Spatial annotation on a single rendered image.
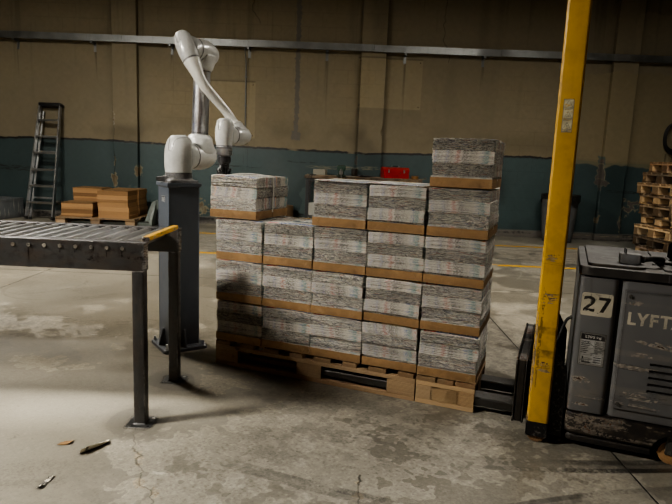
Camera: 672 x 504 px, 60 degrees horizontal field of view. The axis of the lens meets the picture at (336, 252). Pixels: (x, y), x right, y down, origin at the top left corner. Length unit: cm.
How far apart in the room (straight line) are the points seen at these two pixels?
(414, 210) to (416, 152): 700
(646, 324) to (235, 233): 200
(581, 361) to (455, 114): 757
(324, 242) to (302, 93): 695
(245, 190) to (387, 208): 79
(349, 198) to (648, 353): 147
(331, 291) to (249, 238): 54
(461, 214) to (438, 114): 715
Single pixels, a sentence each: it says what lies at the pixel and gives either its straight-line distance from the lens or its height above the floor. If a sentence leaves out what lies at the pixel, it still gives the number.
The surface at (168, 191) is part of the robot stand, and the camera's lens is 345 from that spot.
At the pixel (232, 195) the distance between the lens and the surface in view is 317.
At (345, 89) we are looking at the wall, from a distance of 976.
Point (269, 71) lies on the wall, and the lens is 988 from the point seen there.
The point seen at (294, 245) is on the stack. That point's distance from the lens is 303.
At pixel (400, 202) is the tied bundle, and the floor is 98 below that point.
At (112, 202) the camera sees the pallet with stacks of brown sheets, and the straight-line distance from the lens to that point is 933.
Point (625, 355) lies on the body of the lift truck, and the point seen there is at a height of 44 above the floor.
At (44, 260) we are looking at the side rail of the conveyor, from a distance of 269.
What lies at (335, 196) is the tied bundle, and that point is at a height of 99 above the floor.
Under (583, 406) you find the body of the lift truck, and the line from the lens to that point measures 273.
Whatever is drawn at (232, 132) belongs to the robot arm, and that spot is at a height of 130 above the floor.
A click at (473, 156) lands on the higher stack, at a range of 273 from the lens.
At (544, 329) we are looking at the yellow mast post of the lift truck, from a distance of 260.
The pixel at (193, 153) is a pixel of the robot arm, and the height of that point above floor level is 117.
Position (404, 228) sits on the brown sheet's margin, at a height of 86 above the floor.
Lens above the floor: 118
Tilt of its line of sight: 9 degrees down
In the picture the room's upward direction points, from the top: 2 degrees clockwise
